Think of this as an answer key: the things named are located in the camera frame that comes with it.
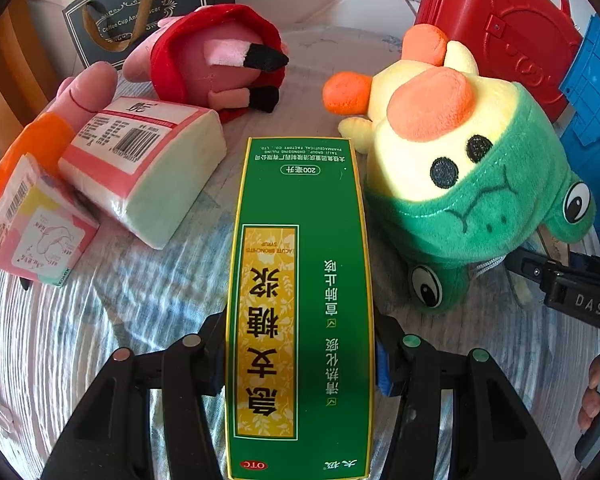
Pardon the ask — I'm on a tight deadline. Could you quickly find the red plastic suitcase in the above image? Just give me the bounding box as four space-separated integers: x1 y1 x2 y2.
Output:
416 0 582 122

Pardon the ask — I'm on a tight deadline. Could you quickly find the green frog hood duck plush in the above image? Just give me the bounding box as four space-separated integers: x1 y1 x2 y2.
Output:
323 24 595 312

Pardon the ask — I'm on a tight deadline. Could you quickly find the small colourful tissue pack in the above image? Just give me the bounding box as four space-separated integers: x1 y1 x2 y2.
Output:
0 155 99 287

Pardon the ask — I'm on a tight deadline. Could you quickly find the green medicine box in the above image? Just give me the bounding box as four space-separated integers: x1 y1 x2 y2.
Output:
225 136 375 479

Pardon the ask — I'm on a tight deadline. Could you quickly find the orange dress pig plush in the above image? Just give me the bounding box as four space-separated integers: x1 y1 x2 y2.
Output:
0 61 117 198

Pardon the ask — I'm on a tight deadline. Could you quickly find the pink white tissue pack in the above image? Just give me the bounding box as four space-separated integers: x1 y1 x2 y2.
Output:
58 96 227 249

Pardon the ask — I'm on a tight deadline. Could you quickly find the red dress pig plush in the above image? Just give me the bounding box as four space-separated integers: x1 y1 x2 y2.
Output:
122 3 289 124

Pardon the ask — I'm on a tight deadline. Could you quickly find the blue plastic storage crate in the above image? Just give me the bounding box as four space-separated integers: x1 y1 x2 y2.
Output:
560 14 600 240

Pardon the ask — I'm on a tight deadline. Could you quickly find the person's right hand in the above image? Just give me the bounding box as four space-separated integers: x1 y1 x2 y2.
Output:
577 354 600 432

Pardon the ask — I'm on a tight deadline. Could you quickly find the dark gift bag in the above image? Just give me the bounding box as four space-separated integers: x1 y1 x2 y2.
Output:
63 0 235 68

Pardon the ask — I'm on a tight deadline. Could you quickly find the blue striped bed sheet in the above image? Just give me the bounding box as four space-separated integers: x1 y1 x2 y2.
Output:
0 26 600 479

